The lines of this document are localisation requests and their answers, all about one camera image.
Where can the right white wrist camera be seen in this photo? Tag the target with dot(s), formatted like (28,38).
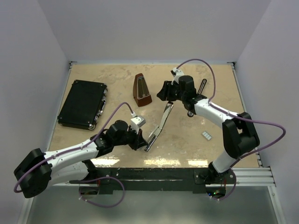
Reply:
(176,73)

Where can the black ribbed briefcase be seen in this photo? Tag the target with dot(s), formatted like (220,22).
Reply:
(83,105)

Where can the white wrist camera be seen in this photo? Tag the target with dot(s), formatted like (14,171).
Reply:
(136,122)
(176,73)

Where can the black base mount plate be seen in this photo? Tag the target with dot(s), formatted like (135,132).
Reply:
(195,180)

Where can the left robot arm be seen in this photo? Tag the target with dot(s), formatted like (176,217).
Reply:
(39,170)

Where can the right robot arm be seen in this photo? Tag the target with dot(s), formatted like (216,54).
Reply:
(238,132)

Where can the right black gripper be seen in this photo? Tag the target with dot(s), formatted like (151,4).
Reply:
(166,91)

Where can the staple strips pack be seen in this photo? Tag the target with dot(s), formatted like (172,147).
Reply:
(206,135)

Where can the aluminium frame rail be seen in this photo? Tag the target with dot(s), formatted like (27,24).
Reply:
(180,145)

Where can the brown wooden metronome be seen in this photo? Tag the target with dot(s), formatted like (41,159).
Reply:
(141,92)

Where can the grey black stapler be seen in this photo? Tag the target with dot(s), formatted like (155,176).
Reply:
(158,129)

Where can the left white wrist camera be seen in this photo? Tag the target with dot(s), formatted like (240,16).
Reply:
(136,122)

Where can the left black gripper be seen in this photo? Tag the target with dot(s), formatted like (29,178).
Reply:
(138,141)

